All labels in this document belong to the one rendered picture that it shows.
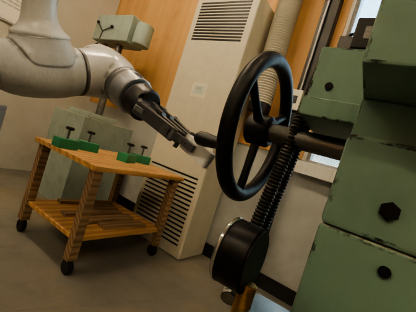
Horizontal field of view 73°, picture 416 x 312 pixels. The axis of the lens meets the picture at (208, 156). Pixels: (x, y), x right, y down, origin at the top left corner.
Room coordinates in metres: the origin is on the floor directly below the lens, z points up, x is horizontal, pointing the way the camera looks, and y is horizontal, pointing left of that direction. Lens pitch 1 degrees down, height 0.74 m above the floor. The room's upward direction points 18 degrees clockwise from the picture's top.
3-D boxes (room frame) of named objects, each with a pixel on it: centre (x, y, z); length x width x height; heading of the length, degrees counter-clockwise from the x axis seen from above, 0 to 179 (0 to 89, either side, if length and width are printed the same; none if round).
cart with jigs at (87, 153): (1.63, 0.52, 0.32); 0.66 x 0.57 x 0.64; 147
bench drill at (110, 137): (2.37, 0.99, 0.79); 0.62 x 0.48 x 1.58; 58
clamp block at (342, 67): (0.48, -0.22, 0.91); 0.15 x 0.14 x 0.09; 149
